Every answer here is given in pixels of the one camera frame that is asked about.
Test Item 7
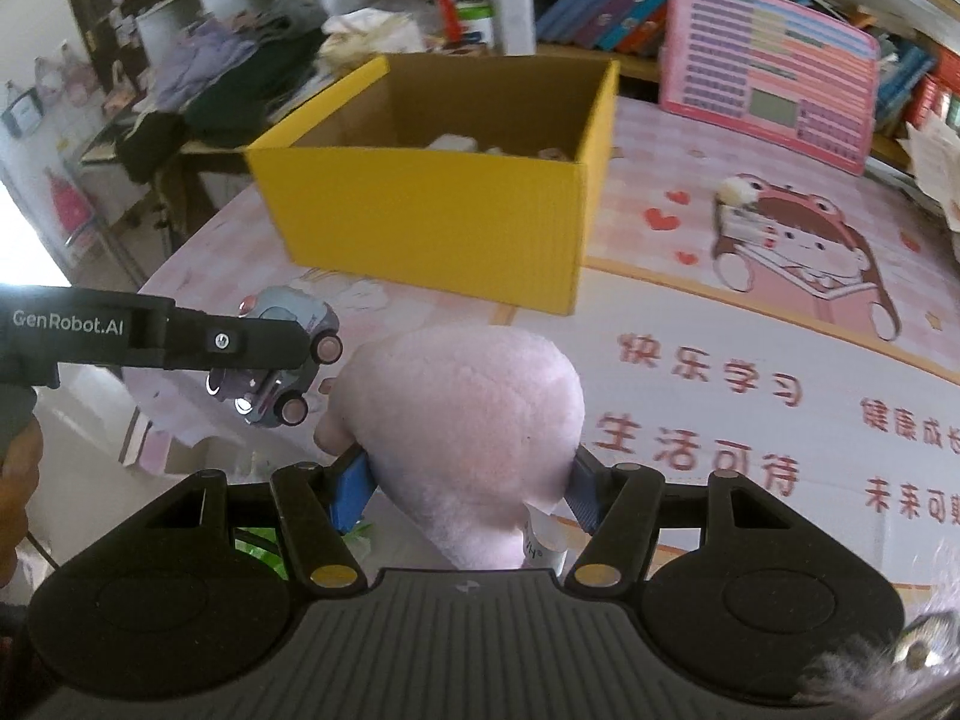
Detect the pink checkered table mat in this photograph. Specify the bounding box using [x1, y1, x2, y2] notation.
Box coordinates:
[124, 94, 960, 616]

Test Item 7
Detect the dark green cloth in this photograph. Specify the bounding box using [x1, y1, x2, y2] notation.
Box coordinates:
[184, 37, 332, 149]

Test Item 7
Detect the green white container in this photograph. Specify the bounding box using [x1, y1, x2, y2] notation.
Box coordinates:
[457, 0, 497, 47]

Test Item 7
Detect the grey blue toy car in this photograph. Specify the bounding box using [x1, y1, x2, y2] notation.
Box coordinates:
[204, 286, 344, 428]

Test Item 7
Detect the small cream fluffy toy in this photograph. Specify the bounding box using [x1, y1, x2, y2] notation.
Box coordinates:
[716, 174, 760, 209]

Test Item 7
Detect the person's left hand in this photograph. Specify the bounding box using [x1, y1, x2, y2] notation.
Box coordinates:
[0, 412, 44, 590]

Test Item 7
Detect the black cloth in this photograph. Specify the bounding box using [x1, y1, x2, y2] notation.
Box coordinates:
[116, 111, 189, 182]

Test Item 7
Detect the floral tissue pack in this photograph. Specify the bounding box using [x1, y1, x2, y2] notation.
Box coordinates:
[321, 7, 425, 65]

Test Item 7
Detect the clear plastic bottle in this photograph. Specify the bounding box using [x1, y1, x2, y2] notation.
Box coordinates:
[34, 56, 66, 110]
[58, 41, 99, 95]

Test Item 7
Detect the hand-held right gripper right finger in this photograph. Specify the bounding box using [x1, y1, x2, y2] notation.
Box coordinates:
[562, 444, 796, 593]

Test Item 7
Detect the pink plush toy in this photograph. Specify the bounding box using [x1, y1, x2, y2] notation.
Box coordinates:
[313, 326, 586, 575]

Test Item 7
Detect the yellow cardboard box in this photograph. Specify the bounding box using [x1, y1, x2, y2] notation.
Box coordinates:
[246, 52, 622, 316]

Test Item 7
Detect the pink learning tablet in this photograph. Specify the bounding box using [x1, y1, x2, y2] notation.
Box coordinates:
[658, 0, 880, 177]

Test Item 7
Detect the purple cloth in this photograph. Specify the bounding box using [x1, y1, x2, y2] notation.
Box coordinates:
[154, 19, 260, 114]

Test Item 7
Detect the wooden side table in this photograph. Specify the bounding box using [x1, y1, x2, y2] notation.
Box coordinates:
[79, 112, 250, 280]

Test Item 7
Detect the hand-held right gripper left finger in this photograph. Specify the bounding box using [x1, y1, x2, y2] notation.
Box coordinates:
[146, 446, 376, 593]

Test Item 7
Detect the white paper sheet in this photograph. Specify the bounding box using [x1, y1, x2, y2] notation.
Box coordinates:
[904, 101, 960, 233]

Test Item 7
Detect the row of books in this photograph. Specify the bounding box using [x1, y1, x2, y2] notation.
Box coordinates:
[536, 0, 960, 140]

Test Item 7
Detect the grey furry toy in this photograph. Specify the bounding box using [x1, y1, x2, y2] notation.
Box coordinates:
[799, 581, 960, 720]

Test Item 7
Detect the grey cloth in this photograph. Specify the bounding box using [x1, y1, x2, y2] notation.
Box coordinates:
[247, 0, 328, 43]

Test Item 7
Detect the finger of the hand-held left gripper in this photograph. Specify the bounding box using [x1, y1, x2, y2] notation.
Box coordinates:
[172, 298, 317, 372]

